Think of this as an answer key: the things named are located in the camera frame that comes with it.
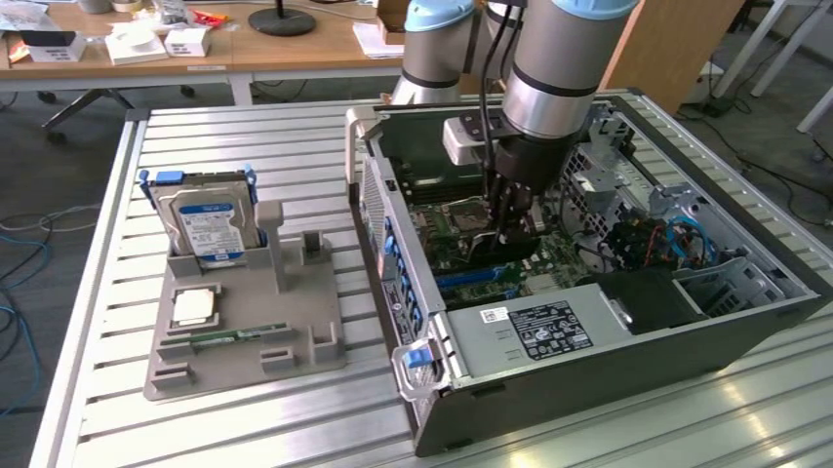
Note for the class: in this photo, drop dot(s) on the small white labelled box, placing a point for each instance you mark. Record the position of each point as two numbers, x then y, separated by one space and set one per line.
187 44

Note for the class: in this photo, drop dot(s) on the clear plastic bag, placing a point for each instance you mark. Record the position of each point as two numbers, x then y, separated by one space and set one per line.
173 12

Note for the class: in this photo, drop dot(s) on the white table frame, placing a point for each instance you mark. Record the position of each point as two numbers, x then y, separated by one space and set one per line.
751 49

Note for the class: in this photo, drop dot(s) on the black topped white box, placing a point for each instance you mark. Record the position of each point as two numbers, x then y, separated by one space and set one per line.
55 46

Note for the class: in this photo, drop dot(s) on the black round lamp base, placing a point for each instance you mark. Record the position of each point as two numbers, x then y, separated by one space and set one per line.
281 23

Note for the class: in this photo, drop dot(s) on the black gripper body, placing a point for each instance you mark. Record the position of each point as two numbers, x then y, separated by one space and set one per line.
530 163

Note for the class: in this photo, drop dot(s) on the blue expansion slot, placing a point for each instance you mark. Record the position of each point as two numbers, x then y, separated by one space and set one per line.
469 279

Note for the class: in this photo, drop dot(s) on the white box with round roll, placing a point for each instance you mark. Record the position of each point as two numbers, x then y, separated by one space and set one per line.
137 46

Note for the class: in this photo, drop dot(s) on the red packet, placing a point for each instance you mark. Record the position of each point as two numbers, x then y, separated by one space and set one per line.
211 19

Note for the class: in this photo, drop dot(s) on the blue case latch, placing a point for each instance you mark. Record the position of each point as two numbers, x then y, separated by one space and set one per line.
417 360

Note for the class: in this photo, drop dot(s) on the CPU socket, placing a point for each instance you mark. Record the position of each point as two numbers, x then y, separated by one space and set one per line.
465 217

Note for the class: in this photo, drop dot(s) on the black power strip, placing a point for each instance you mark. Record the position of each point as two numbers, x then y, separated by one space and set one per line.
713 107

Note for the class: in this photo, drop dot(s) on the green motherboard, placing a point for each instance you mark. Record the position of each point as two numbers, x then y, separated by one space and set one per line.
558 251

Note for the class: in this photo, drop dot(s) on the silver CPU chip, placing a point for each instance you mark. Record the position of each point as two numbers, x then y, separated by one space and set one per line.
193 307

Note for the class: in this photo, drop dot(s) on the white socket box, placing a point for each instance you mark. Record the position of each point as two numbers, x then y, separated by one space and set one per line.
711 78

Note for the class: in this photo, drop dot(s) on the beige tape roll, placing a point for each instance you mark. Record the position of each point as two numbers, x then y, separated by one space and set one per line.
127 5

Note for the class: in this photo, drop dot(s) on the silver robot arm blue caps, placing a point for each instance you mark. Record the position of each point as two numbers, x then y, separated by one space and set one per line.
553 88

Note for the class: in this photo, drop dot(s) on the grey cup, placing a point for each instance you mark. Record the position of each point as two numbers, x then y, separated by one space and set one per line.
95 6

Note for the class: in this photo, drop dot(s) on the open dark grey PC case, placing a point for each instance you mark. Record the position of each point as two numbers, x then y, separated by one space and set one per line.
586 390

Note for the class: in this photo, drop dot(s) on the wooden cabinet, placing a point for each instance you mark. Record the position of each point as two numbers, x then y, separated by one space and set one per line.
677 49

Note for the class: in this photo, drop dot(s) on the wooden desk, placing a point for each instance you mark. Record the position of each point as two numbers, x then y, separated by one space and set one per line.
293 49

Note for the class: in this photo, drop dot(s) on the perforated metal disk bay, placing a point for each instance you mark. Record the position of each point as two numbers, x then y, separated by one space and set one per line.
598 205

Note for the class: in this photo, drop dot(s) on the white paper stack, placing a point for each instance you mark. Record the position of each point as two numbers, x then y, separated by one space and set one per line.
374 44

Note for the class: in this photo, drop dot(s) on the grey power supply unit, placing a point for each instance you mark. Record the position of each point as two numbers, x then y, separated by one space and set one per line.
482 341

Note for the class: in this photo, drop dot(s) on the black chair base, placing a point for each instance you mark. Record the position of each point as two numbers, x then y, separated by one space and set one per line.
78 105

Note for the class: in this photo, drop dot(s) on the brown cardboard box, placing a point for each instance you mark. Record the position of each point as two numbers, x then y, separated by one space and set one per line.
390 14

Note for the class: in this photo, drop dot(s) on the grey plastic parts rack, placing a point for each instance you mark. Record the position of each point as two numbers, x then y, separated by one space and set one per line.
261 302

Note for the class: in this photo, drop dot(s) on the hard disk in blue carrier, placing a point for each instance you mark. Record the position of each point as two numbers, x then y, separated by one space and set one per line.
205 229

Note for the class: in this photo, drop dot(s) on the open metal disk bay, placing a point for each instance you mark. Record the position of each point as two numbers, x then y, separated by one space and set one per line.
729 287

